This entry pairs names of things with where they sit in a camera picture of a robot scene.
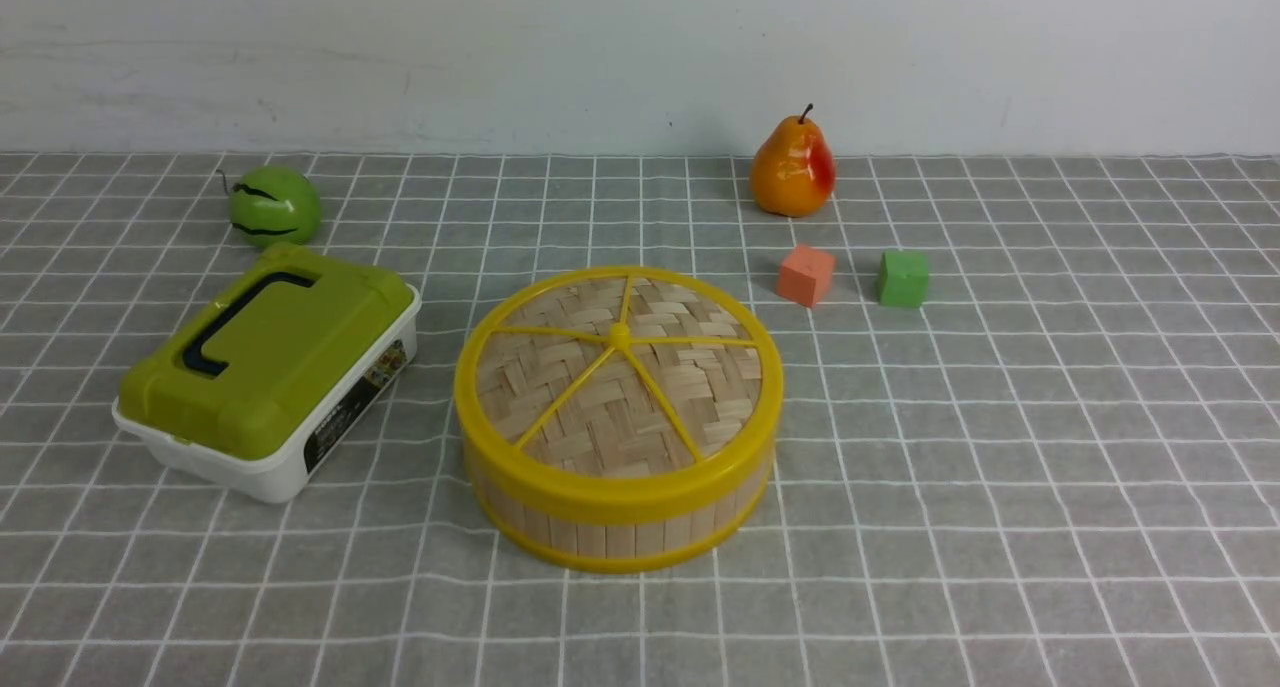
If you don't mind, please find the green striped toy melon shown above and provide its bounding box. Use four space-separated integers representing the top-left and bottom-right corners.
218 164 323 249

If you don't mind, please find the orange red toy pear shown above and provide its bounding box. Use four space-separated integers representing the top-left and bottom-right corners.
749 104 837 217

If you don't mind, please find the yellow woven bamboo steamer lid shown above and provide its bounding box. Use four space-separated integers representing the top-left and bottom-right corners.
454 266 785 525

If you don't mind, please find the green foam cube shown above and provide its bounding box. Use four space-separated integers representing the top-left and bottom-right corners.
876 249 931 310

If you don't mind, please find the green lidded white lunch box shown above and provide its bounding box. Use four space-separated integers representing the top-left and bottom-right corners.
111 242 421 503

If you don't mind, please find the grey checked tablecloth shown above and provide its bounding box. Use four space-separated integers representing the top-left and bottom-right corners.
1 151 1279 686

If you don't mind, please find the yellow bamboo steamer base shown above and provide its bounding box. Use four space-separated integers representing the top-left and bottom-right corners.
463 455 773 574

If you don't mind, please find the orange foam cube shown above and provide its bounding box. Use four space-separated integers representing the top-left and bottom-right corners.
774 244 836 310

